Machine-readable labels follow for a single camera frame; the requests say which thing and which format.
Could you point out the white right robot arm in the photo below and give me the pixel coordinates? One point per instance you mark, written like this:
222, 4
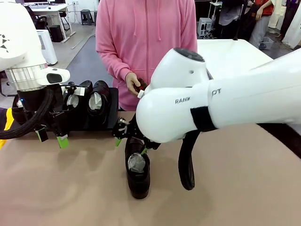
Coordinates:
211, 106

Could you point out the black leather buckle shoe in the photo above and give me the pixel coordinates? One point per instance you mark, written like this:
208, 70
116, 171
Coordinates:
138, 183
85, 86
103, 91

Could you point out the white computer case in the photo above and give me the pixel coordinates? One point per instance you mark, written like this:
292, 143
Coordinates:
204, 27

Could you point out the black office chair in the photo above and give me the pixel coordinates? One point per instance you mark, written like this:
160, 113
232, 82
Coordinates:
41, 22

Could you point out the person in pink hoodie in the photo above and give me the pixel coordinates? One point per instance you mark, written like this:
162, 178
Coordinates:
145, 35

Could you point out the background person red shirt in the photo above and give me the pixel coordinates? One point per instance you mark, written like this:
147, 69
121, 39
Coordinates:
262, 26

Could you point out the black shoe stand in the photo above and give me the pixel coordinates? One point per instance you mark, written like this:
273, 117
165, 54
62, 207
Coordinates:
114, 106

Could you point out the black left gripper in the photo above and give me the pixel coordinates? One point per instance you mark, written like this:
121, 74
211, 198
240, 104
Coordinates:
20, 117

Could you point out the person's right forearm pink sleeve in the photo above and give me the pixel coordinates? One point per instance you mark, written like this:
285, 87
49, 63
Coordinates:
113, 61

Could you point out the white air purifier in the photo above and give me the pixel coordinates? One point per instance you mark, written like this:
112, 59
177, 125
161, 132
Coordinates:
49, 51

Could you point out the white table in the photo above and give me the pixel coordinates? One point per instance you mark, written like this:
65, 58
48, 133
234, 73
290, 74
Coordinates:
235, 51

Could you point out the yellow fabric item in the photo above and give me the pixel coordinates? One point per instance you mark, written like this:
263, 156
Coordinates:
10, 117

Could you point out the brown wooden shoe brush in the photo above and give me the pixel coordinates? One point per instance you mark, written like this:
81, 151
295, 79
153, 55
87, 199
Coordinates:
142, 83

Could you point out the black computer tower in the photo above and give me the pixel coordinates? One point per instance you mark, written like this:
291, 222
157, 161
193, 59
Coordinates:
56, 33

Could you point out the white tissue paper stuffing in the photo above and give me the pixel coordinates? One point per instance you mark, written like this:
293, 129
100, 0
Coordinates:
95, 101
71, 101
136, 162

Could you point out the grey bin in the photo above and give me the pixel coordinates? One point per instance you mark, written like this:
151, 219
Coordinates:
266, 43

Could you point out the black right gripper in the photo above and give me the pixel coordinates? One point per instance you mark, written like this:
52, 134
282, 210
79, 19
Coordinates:
136, 131

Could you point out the black pole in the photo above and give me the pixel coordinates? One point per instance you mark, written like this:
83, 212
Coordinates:
240, 30

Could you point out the person's right hand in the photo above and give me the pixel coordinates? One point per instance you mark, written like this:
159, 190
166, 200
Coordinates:
131, 81

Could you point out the black stool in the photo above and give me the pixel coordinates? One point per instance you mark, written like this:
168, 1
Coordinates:
87, 16

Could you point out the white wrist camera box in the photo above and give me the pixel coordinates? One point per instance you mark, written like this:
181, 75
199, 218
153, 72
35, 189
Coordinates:
78, 91

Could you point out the white office desk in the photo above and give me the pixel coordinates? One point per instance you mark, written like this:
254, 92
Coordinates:
47, 8

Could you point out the background person grey shirt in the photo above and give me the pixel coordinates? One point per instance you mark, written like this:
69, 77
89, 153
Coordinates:
229, 14

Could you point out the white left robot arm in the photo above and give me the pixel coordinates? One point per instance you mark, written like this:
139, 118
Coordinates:
18, 47

